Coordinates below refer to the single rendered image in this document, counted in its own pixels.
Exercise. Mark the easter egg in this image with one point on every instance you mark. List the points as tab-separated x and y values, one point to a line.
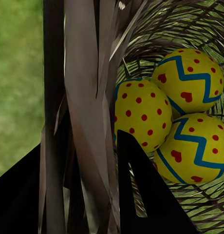
193	152
142	109
192	80

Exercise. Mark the wicker basket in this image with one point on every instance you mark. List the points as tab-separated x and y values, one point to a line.
85	43

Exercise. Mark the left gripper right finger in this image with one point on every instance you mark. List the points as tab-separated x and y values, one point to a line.
165	214

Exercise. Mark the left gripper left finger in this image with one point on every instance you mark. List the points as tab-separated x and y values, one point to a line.
19	196

